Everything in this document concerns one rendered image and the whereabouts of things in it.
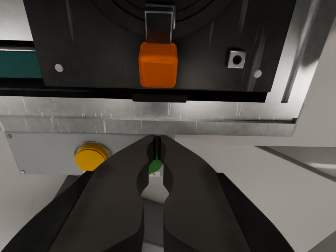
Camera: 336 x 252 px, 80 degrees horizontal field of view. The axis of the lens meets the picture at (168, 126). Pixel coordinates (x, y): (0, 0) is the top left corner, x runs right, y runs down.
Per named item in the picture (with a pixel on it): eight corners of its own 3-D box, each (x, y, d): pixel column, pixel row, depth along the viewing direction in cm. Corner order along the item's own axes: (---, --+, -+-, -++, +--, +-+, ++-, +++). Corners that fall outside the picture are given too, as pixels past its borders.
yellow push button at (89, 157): (112, 164, 28) (108, 174, 26) (82, 164, 28) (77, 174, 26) (109, 140, 26) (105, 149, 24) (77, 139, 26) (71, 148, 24)
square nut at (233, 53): (240, 66, 20) (243, 69, 20) (224, 66, 20) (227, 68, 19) (243, 50, 20) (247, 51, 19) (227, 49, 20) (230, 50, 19)
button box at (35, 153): (171, 152, 34) (172, 178, 28) (42, 150, 33) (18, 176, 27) (173, 114, 30) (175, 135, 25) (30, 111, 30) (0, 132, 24)
